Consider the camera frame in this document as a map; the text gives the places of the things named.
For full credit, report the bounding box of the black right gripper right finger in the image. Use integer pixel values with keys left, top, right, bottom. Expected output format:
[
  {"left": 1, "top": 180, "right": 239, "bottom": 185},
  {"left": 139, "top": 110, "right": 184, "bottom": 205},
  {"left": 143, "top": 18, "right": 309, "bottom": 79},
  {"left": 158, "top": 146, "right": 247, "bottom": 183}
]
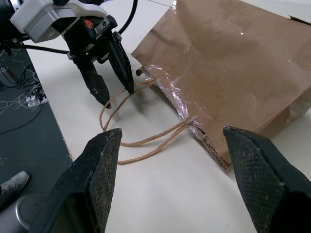
[{"left": 223, "top": 125, "right": 311, "bottom": 233}]

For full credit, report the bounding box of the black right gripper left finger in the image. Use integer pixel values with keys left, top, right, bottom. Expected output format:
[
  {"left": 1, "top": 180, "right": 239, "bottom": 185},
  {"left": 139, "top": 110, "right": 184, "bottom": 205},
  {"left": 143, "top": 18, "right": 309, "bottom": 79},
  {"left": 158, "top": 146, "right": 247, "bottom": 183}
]
[{"left": 28, "top": 128, "right": 123, "bottom": 233}]

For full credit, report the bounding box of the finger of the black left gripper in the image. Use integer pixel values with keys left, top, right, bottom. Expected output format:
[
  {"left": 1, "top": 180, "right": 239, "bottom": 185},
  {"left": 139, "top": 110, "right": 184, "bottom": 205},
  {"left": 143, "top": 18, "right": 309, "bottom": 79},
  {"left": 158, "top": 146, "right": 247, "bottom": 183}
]
[
  {"left": 106, "top": 31, "right": 135, "bottom": 96},
  {"left": 77, "top": 61, "right": 112, "bottom": 109}
]

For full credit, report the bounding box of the white power strip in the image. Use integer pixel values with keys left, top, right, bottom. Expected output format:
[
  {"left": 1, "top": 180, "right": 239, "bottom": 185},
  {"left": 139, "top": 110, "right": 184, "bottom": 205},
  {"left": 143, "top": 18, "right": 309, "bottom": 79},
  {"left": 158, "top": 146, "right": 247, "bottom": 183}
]
[{"left": 24, "top": 95, "right": 41, "bottom": 108}]

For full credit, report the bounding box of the grey sneaker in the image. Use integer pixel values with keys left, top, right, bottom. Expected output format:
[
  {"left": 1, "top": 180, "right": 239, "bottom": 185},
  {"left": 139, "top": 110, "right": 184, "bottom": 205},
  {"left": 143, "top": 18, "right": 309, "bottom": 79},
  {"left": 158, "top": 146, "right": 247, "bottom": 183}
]
[{"left": 0, "top": 170, "right": 31, "bottom": 210}]

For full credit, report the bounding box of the silver robot body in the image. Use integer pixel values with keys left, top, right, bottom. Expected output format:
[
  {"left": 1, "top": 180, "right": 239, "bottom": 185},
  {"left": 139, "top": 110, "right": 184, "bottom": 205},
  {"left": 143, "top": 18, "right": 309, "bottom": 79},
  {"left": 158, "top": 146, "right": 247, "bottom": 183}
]
[{"left": 0, "top": 194, "right": 52, "bottom": 233}]

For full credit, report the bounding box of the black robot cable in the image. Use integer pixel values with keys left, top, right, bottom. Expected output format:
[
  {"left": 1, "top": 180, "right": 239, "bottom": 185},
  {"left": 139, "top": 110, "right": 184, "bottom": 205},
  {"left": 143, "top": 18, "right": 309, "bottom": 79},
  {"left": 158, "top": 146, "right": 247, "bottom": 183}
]
[
  {"left": 118, "top": 0, "right": 137, "bottom": 34},
  {"left": 22, "top": 43, "right": 70, "bottom": 54}
]

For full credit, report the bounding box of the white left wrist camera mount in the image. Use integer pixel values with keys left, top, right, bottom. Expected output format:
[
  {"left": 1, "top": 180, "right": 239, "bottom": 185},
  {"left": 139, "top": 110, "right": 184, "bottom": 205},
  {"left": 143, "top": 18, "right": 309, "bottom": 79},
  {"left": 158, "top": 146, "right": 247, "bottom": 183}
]
[{"left": 10, "top": 0, "right": 109, "bottom": 44}]

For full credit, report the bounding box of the black floor cable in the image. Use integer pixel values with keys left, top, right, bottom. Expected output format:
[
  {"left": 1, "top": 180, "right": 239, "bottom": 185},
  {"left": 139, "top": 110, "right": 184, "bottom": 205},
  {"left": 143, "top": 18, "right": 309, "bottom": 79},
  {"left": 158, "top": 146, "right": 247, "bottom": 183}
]
[{"left": 0, "top": 105, "right": 44, "bottom": 135}]

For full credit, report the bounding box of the white floor cable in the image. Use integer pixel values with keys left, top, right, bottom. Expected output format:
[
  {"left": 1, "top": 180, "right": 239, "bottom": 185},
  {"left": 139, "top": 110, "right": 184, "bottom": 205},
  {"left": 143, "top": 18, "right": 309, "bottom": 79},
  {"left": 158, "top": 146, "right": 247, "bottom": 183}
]
[{"left": 0, "top": 93, "right": 31, "bottom": 116}]

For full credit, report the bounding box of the brown paper bag with handles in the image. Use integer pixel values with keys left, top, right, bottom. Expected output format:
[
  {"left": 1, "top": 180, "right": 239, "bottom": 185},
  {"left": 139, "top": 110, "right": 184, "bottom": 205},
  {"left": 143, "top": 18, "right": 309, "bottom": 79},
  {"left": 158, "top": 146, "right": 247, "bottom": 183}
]
[{"left": 99, "top": 0, "right": 311, "bottom": 173}]

